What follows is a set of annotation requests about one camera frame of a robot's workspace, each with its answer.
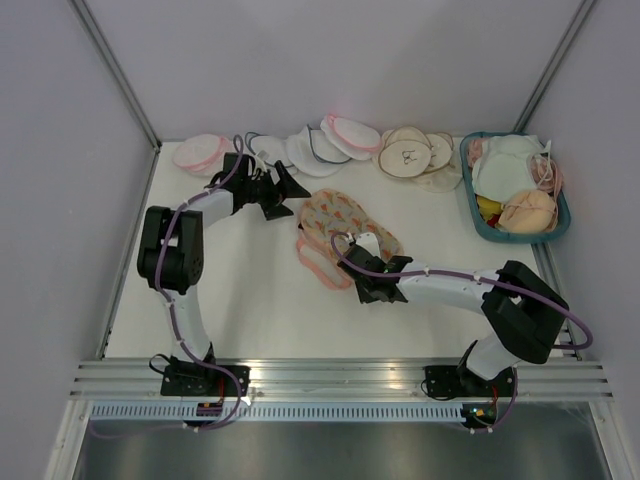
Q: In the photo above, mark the pink-trimmed mesh bag centre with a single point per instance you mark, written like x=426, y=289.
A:
x=356, y=140

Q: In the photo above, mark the blue-trimmed white mesh bag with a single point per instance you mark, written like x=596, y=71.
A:
x=275, y=146

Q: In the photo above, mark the pink-trimmed mesh bag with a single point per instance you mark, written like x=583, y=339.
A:
x=202, y=155
x=356, y=140

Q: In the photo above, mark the white slotted cable duct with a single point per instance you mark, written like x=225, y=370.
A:
x=274, y=411

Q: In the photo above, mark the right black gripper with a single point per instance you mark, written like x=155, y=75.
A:
x=363, y=295

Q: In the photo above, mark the pink lace bra in basket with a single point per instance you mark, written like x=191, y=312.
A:
x=545, y=172

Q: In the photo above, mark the grey-trimmed white mesh bag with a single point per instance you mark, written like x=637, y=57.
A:
x=313, y=154

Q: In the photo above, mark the right aluminium frame post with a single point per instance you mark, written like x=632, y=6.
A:
x=578, y=21

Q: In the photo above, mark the aluminium frame post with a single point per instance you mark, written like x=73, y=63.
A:
x=578, y=21
x=98, y=39

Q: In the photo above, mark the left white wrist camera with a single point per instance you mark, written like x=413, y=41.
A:
x=265, y=161

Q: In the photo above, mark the beige mesh bag rear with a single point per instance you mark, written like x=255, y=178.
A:
x=444, y=172

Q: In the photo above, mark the beige brown-trimmed mesh bag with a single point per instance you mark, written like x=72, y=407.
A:
x=405, y=153

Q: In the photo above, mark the yellow garment in basket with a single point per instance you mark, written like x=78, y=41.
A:
x=488, y=208

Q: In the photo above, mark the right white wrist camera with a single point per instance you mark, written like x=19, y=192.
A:
x=364, y=247

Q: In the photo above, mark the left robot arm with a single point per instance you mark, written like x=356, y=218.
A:
x=171, y=255

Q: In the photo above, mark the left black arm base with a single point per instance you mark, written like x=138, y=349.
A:
x=185, y=379

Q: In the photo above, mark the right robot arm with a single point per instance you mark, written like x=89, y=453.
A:
x=524, y=313

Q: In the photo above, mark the white bra in basket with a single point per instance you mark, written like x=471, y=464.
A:
x=503, y=170

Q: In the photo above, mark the aluminium front rail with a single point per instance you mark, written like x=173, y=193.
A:
x=288, y=380

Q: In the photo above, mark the floral patterned laundry bag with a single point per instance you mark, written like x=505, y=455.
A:
x=328, y=211

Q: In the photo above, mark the left aluminium frame post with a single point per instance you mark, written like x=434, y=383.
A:
x=98, y=39

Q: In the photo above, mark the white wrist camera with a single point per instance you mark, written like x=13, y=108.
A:
x=265, y=161
x=364, y=247

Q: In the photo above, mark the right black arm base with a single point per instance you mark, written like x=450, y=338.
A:
x=449, y=382

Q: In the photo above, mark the teal plastic basket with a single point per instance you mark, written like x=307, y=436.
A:
x=499, y=236

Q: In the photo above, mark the pink-trimmed mesh bag left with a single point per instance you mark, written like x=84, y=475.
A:
x=202, y=155

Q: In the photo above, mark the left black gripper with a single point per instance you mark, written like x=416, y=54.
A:
x=287, y=188

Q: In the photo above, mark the peach bra in basket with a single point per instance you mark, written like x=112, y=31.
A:
x=529, y=212

